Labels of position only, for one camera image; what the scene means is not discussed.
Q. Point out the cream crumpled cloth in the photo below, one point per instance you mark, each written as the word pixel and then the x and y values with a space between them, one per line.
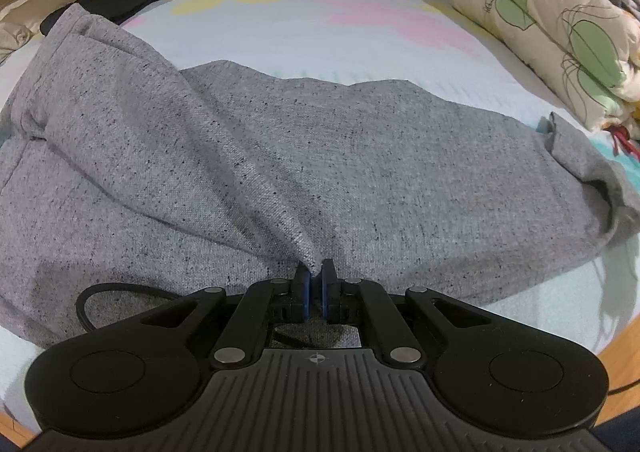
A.
pixel 15 37

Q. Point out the grey speckled pants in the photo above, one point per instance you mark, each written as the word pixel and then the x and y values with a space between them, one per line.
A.
pixel 250 157

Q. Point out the pastel floral bed sheet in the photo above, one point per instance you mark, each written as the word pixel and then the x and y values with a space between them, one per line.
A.
pixel 310 32

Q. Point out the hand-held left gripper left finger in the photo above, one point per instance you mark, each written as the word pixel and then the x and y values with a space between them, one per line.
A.
pixel 303 293

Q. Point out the cream quilt with green leaves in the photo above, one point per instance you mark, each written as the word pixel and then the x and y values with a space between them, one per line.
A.
pixel 560 12

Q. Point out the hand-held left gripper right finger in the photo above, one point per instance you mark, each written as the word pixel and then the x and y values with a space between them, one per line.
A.
pixel 326 293

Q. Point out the black folded cloth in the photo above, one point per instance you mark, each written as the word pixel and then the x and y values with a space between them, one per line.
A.
pixel 120 0

